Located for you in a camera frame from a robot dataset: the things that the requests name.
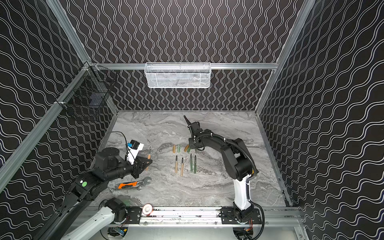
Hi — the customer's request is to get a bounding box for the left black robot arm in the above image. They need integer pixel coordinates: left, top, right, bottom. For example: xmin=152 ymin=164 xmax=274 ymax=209
xmin=34 ymin=148 xmax=153 ymax=240

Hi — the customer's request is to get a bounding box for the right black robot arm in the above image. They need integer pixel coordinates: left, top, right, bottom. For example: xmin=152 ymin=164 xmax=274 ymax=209
xmin=184 ymin=117 xmax=259 ymax=223

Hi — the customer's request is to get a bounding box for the tan pen far left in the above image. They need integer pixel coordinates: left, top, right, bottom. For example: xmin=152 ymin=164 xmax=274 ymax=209
xmin=175 ymin=155 xmax=178 ymax=174

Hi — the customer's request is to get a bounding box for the orange adjustable wrench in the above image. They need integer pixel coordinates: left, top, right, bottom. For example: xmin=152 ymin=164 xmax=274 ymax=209
xmin=110 ymin=177 xmax=152 ymax=192

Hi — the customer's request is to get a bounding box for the white round knob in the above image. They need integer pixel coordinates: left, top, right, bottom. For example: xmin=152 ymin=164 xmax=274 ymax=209
xmin=142 ymin=204 xmax=154 ymax=216

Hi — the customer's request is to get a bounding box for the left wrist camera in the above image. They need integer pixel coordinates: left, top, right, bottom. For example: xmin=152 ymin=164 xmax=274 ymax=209
xmin=127 ymin=140 xmax=144 ymax=165

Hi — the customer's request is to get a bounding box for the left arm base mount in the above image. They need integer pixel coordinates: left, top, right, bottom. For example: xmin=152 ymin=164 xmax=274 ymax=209
xmin=122 ymin=207 xmax=142 ymax=225

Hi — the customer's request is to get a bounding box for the white wire mesh basket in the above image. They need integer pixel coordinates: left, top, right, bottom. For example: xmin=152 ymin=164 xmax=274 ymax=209
xmin=144 ymin=62 xmax=212 ymax=89

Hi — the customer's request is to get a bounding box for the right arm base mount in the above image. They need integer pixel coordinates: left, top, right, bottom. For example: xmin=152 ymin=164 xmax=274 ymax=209
xmin=218 ymin=206 xmax=263 ymax=225

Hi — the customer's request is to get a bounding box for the black wire mesh basket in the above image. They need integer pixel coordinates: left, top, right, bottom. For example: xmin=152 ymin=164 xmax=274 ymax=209
xmin=59 ymin=62 xmax=118 ymax=122

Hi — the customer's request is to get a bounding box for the aluminium front rail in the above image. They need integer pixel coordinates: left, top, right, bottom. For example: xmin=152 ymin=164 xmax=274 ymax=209
xmin=74 ymin=205 xmax=304 ymax=228

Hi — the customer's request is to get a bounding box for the aluminium corner frame post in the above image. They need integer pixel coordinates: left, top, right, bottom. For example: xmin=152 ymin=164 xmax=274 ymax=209
xmin=256 ymin=0 xmax=316 ymax=115

